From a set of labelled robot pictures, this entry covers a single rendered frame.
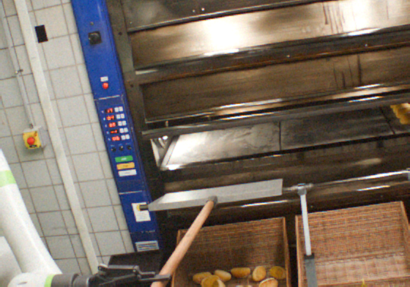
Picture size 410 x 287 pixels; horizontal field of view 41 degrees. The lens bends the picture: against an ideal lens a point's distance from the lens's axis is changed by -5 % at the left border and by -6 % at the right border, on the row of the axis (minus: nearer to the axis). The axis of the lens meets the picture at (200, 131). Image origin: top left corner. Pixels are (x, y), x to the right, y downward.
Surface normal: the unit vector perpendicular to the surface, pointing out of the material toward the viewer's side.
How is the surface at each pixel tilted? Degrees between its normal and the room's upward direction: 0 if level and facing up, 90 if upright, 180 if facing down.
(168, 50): 70
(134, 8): 90
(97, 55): 90
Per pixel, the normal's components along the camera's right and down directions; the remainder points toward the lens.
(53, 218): -0.12, 0.34
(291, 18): -0.18, 0.00
